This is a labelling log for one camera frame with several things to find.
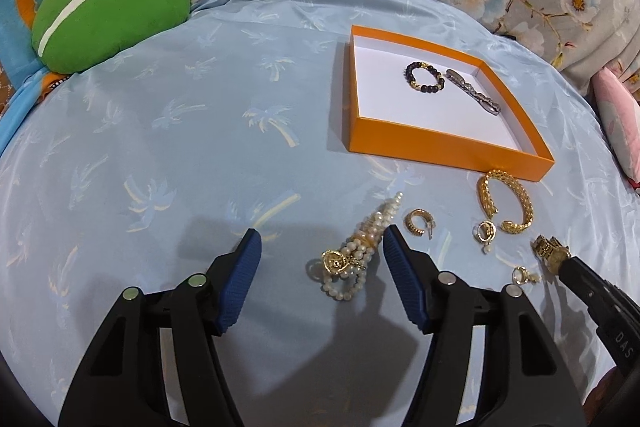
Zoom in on silver link bracelet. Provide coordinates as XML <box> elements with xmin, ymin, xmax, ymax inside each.
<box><xmin>445</xmin><ymin>68</ymin><xmax>503</xmax><ymax>116</ymax></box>

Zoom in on gold earring with pearl drop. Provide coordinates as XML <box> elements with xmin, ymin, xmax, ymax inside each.
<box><xmin>472</xmin><ymin>219</ymin><xmax>499</xmax><ymax>254</ymax></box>

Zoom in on gold ribbed hoop earring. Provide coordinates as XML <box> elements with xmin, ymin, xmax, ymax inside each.
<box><xmin>403</xmin><ymin>208</ymin><xmax>435</xmax><ymax>239</ymax></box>

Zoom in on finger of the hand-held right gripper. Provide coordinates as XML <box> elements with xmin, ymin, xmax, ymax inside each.
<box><xmin>557</xmin><ymin>256</ymin><xmax>626</xmax><ymax>333</ymax></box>

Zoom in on pink floral pillow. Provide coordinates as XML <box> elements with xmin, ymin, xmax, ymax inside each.
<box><xmin>590</xmin><ymin>66</ymin><xmax>640</xmax><ymax>192</ymax></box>

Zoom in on orange jewelry box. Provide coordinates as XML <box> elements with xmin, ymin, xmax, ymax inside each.
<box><xmin>345</xmin><ymin>24</ymin><xmax>556</xmax><ymax>182</ymax></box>

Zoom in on pearl bracelet with gold pendant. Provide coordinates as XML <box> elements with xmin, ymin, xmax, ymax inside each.
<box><xmin>306</xmin><ymin>191</ymin><xmax>405</xmax><ymax>303</ymax></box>

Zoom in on gold mesh cuff bangle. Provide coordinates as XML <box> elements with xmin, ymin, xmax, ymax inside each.
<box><xmin>476</xmin><ymin>169</ymin><xmax>535</xmax><ymax>236</ymax></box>

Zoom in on small gold hoop earring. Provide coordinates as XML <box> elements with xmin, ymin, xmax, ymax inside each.
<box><xmin>511</xmin><ymin>266</ymin><xmax>542</xmax><ymax>287</ymax></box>

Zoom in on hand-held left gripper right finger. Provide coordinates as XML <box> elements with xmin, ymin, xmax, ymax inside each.
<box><xmin>383</xmin><ymin>225</ymin><xmax>587</xmax><ymax>427</ymax></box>

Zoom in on black bead bracelet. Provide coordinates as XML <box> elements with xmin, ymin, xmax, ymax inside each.
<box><xmin>404</xmin><ymin>61</ymin><xmax>447</xmax><ymax>96</ymax></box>

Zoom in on gold wrist watch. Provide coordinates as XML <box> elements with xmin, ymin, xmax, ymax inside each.
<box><xmin>531</xmin><ymin>234</ymin><xmax>572</xmax><ymax>277</ymax></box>

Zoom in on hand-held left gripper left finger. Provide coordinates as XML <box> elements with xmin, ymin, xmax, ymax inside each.
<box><xmin>58</xmin><ymin>228</ymin><xmax>263</xmax><ymax>427</ymax></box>

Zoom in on light blue palm print sheet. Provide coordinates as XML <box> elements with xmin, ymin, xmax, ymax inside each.
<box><xmin>0</xmin><ymin>0</ymin><xmax>640</xmax><ymax>427</ymax></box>

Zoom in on green cushion with white stripe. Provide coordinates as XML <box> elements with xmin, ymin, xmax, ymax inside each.
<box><xmin>31</xmin><ymin>0</ymin><xmax>192</xmax><ymax>74</ymax></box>

